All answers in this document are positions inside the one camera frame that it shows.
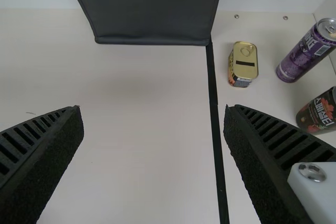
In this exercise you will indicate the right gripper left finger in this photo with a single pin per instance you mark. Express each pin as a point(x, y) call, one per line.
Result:
point(39, 155)

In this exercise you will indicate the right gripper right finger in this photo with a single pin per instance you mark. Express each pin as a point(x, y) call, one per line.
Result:
point(262, 155)

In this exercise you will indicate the black strip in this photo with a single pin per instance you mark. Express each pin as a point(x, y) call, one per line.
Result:
point(216, 129)

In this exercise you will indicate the dark coffee bottle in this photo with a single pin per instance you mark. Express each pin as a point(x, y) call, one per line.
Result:
point(320, 113)

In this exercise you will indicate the rectangular tin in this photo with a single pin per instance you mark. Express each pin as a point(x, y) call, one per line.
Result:
point(245, 64)

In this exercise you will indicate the purple can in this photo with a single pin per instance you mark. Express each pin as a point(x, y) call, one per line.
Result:
point(302, 53)

